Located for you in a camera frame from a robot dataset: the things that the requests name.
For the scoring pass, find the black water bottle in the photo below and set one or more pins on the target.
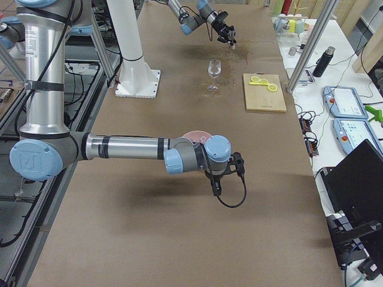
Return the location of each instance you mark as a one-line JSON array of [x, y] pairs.
[[323, 62]]

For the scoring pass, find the green handled tool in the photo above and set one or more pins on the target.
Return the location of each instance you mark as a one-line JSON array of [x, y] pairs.
[[377, 114]]

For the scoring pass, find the teach pendant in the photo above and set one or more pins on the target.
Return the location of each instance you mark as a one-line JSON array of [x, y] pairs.
[[344, 102], [350, 132]]

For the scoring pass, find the pink bowl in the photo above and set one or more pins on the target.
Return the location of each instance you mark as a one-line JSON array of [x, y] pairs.
[[197, 136]]

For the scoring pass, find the clear wine glass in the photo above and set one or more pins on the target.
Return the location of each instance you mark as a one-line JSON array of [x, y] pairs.
[[214, 71]]

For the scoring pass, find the steel double jigger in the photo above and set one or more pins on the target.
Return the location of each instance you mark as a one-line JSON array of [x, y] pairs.
[[232, 44]]

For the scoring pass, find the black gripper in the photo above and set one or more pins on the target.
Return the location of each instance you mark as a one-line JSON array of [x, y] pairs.
[[216, 178], [221, 27]]

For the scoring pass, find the upper teach pendant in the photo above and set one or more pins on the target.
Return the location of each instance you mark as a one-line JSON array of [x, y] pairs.
[[344, 102]]

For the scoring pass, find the yellow plastic knife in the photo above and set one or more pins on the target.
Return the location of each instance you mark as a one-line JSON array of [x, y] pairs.
[[258, 84]]

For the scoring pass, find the far lemon slice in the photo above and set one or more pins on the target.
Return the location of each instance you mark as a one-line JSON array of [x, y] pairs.
[[272, 87]]

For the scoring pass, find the small steel cup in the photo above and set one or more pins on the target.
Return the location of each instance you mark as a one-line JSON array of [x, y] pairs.
[[292, 51]]

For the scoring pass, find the white pedestal base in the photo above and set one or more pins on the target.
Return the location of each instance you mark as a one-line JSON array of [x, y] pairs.
[[136, 78]]

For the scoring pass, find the wooden cutting board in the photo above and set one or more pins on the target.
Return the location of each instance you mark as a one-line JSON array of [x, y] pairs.
[[259, 98]]

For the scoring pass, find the black laptop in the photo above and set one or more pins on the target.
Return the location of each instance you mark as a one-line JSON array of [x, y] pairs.
[[354, 186]]

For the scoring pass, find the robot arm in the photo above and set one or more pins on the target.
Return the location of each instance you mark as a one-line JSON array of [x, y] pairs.
[[47, 145], [206, 14]]

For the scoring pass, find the lemon slice near handle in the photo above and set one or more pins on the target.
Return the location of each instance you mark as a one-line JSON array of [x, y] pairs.
[[255, 79]]

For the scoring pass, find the aluminium frame post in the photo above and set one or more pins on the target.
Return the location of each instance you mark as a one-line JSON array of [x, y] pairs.
[[315, 36]]

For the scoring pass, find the lower teach pendant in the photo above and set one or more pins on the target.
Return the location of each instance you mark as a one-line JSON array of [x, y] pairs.
[[350, 132]]

